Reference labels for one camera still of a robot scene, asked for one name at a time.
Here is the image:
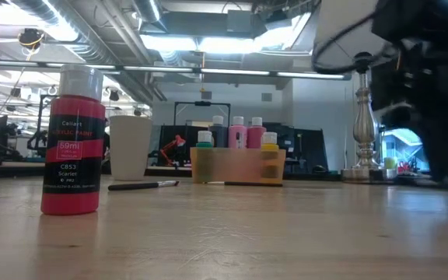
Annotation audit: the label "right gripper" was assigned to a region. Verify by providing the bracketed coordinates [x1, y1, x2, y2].
[369, 38, 448, 184]

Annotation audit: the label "small yellow paint bottle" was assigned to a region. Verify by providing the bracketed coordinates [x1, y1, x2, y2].
[261, 131, 280, 184]

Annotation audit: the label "large red paint bottle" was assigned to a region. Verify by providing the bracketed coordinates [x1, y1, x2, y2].
[247, 116, 268, 149]

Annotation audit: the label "black handled paint brush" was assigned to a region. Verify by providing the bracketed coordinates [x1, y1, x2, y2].
[108, 180, 181, 191]
[207, 180, 283, 187]

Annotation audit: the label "large pink paint bottle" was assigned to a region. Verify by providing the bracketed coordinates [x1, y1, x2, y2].
[229, 115, 249, 149]

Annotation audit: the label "large black paint bottle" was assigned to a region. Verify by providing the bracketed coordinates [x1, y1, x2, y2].
[209, 115, 230, 149]

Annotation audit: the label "small green paint bottle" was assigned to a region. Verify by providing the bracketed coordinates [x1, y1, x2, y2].
[195, 130, 214, 184]

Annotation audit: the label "small scarlet paint bottle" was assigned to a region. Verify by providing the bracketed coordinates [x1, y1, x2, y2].
[40, 64, 107, 216]

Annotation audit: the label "small red background object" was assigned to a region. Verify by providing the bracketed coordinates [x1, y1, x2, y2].
[397, 160, 419, 174]

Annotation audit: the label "silver table lamp white shade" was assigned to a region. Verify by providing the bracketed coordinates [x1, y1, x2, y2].
[311, 0, 422, 184]

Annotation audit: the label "black partition panels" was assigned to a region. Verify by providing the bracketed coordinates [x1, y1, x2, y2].
[157, 123, 329, 175]

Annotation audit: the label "orange translucent plastic bin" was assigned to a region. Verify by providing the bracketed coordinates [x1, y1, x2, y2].
[190, 146, 287, 185]

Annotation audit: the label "long ceiling light strip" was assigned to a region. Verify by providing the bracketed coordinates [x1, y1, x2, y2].
[0, 60, 352, 82]

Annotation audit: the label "red desk lamp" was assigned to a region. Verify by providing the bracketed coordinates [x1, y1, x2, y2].
[159, 134, 187, 167]

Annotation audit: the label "white cup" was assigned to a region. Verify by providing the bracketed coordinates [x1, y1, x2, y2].
[109, 115, 154, 182]

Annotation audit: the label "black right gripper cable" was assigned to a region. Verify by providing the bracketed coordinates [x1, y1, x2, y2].
[311, 9, 402, 75]

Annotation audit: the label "silver ventilation duct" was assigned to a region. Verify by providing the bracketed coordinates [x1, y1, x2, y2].
[9, 0, 122, 66]

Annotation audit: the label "hanging black cord reel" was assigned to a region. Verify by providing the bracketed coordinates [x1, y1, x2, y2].
[17, 27, 46, 51]

